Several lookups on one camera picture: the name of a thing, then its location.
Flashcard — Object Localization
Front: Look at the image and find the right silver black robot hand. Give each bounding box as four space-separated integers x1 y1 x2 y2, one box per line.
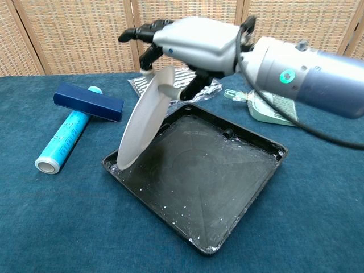
118 15 258 101

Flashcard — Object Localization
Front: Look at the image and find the white round plate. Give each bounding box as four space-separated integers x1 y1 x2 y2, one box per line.
117 65 176 172

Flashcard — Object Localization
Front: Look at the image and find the black square plastic tray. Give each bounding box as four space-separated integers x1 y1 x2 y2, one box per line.
101 103 289 256

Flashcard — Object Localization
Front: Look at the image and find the striped cloth in plastic bag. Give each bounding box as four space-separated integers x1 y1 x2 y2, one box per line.
127 69 223 107

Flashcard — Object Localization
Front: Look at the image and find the mint green dustpan brush set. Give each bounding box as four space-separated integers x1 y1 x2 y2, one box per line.
224 89 300 127

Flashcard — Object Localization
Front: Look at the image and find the dark blue rectangular box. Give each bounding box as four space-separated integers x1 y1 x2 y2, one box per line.
53 82 125 123

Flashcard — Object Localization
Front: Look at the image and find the woven rattan folding screen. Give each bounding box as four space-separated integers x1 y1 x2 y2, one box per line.
0 0 364 77

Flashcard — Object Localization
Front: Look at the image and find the light blue film roll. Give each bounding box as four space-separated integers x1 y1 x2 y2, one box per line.
34 85 103 174

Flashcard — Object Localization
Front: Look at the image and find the teal velvet tablecloth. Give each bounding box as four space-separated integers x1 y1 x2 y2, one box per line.
0 66 364 273

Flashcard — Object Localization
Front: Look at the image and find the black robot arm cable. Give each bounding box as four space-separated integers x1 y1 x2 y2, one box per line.
234 26 364 148

